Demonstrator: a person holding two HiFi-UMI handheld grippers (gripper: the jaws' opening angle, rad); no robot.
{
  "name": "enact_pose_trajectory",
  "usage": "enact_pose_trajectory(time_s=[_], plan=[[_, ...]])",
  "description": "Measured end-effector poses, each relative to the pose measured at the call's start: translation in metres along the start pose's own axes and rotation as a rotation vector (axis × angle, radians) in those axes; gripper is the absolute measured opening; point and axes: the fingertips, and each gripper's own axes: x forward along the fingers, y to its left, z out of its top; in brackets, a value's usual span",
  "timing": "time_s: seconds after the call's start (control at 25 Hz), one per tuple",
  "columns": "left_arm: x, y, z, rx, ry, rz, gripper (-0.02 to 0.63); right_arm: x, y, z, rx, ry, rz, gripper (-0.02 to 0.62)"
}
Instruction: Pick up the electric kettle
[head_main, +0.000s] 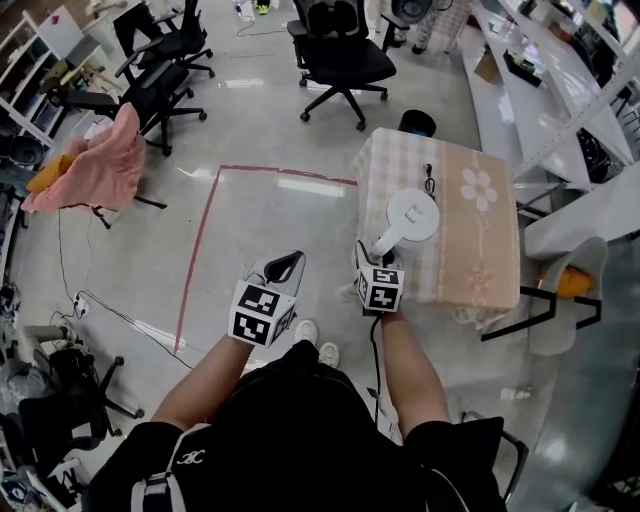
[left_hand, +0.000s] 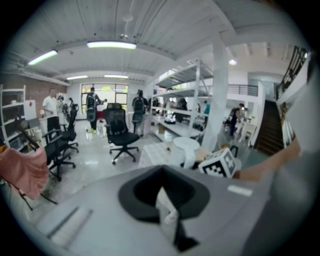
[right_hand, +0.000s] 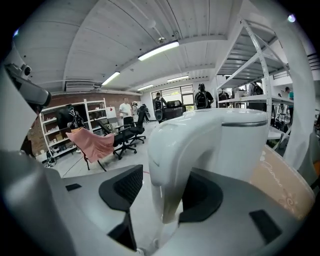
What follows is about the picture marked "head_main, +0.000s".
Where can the black mesh office chair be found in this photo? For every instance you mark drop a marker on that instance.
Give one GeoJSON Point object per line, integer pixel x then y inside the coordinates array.
{"type": "Point", "coordinates": [345, 55]}

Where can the black high-back office chair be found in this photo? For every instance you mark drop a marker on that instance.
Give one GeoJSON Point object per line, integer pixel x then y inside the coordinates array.
{"type": "Point", "coordinates": [170, 35]}

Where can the black office chair with headrest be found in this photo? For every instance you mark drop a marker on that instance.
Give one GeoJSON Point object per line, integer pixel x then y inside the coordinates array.
{"type": "Point", "coordinates": [150, 95]}

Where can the person's left white shoe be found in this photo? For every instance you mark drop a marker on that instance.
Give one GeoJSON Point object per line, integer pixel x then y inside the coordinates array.
{"type": "Point", "coordinates": [306, 331]}

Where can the person's right forearm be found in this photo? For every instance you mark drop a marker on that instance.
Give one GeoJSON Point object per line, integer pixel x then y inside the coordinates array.
{"type": "Point", "coordinates": [415, 375]}

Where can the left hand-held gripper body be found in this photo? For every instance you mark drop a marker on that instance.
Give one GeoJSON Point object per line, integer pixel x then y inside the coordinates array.
{"type": "Point", "coordinates": [260, 315]}

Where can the black round bin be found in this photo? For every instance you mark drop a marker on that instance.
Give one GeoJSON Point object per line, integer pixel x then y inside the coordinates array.
{"type": "Point", "coordinates": [417, 122]}

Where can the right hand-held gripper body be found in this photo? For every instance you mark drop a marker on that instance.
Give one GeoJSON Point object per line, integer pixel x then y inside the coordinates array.
{"type": "Point", "coordinates": [380, 292]}

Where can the white electric kettle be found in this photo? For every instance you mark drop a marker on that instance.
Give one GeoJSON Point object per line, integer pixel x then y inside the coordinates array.
{"type": "Point", "coordinates": [414, 215]}

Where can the black round fan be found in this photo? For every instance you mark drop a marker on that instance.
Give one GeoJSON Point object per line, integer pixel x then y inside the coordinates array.
{"type": "Point", "coordinates": [27, 150]}

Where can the person's black shirt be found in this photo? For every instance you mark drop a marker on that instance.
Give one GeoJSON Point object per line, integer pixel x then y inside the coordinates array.
{"type": "Point", "coordinates": [300, 440]}

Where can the grey shell chair black frame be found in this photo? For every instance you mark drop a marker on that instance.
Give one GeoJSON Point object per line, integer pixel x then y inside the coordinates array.
{"type": "Point", "coordinates": [570, 320]}

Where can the orange item on chair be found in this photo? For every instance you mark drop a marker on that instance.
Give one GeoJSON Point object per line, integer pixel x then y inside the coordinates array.
{"type": "Point", "coordinates": [575, 282]}

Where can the red floor tape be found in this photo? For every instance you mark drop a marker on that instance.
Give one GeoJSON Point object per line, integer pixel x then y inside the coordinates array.
{"type": "Point", "coordinates": [200, 235]}

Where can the yellow cushion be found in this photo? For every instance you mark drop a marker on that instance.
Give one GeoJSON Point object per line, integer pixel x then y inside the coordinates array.
{"type": "Point", "coordinates": [47, 172]}

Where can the cardboard box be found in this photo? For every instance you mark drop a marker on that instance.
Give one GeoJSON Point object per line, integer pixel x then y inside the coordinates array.
{"type": "Point", "coordinates": [487, 67]}

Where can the white power strip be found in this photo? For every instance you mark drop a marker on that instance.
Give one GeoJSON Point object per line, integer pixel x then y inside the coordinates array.
{"type": "Point", "coordinates": [81, 305]}

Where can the white metal shelving rack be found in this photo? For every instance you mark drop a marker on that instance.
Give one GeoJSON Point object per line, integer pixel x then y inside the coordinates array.
{"type": "Point", "coordinates": [550, 100]}

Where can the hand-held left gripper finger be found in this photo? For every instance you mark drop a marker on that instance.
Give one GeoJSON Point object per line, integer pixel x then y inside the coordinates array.
{"type": "Point", "coordinates": [299, 277]}
{"type": "Point", "coordinates": [287, 262]}

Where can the black tray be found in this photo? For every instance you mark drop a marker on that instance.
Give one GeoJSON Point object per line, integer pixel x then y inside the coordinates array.
{"type": "Point", "coordinates": [522, 67]}

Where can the black visitor chair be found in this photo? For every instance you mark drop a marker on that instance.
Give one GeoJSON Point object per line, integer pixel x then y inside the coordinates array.
{"type": "Point", "coordinates": [517, 455]}

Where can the person's left forearm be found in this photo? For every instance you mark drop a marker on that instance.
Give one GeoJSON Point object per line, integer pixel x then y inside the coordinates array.
{"type": "Point", "coordinates": [205, 380]}

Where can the black swivel chair with bags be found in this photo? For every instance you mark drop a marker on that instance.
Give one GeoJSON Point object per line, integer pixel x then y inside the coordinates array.
{"type": "Point", "coordinates": [65, 415]}

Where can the person's right white shoe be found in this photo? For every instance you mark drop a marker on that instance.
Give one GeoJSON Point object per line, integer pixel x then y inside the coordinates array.
{"type": "Point", "coordinates": [329, 354]}

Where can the yellow wooden chair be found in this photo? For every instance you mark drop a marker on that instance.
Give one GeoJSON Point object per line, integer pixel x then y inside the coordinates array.
{"type": "Point", "coordinates": [75, 75]}

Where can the person's white shoe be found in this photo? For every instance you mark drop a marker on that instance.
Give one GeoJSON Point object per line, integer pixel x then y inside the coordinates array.
{"type": "Point", "coordinates": [329, 354]}
{"type": "Point", "coordinates": [306, 331]}

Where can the pink cloth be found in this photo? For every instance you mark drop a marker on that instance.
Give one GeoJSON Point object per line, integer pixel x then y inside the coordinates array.
{"type": "Point", "coordinates": [100, 165]}

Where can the table with checkered cloth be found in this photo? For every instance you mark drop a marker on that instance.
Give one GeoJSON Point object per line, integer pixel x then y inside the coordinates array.
{"type": "Point", "coordinates": [460, 250]}

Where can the white open bookshelf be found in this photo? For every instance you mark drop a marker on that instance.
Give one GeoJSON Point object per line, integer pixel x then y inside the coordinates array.
{"type": "Point", "coordinates": [25, 65]}

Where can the black-legged chair under cloth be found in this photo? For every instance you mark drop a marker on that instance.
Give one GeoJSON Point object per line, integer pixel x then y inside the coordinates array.
{"type": "Point", "coordinates": [145, 202]}

